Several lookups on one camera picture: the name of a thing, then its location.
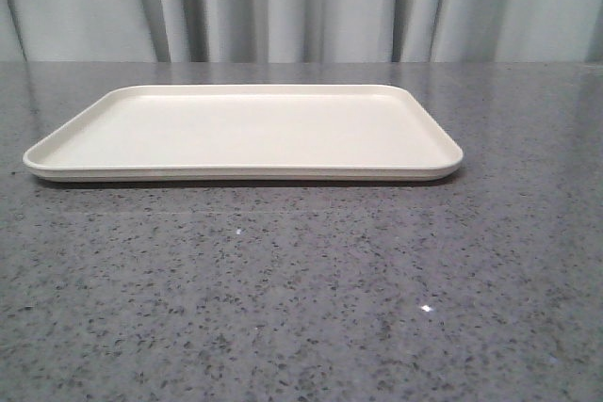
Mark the cream rectangular plastic tray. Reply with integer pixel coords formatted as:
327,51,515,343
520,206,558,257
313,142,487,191
23,84,464,182

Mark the pale grey pleated curtain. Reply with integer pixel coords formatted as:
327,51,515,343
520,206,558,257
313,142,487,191
1,0,602,63

